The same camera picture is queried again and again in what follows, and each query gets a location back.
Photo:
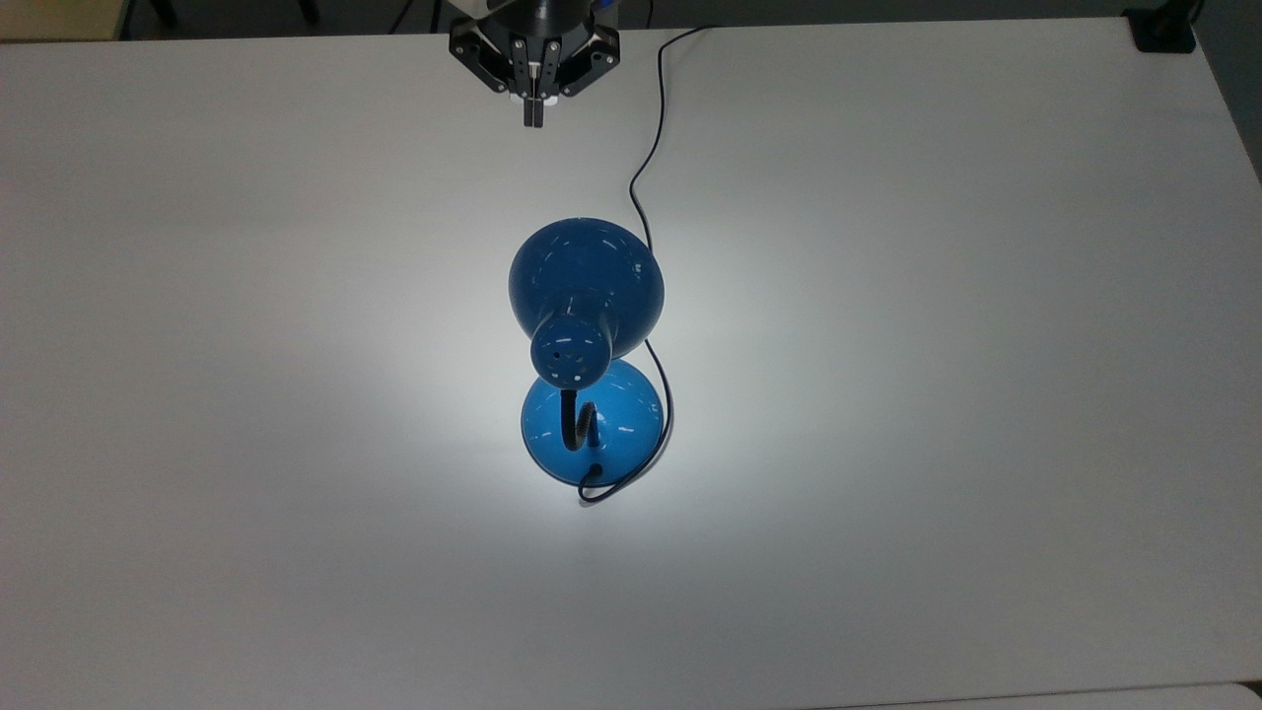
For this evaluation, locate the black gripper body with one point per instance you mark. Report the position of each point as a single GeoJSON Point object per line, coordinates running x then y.
{"type": "Point", "coordinates": [540, 18]}

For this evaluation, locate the black chair leg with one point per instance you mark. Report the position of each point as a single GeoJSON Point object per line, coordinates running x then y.
{"type": "Point", "coordinates": [309, 10]}
{"type": "Point", "coordinates": [165, 12]}

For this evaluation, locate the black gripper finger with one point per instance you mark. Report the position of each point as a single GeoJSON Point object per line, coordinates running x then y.
{"type": "Point", "coordinates": [483, 54]}
{"type": "Point", "coordinates": [592, 54]}

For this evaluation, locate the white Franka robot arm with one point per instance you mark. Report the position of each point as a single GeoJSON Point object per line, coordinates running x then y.
{"type": "Point", "coordinates": [471, 6]}

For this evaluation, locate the blue gooseneck desk lamp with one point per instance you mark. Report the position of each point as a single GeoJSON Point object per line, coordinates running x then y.
{"type": "Point", "coordinates": [587, 276]}

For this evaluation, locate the beige wooden board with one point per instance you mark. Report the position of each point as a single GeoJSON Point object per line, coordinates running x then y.
{"type": "Point", "coordinates": [59, 18]}

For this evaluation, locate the black table clamp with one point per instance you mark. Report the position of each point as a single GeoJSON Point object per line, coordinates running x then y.
{"type": "Point", "coordinates": [1163, 35]}

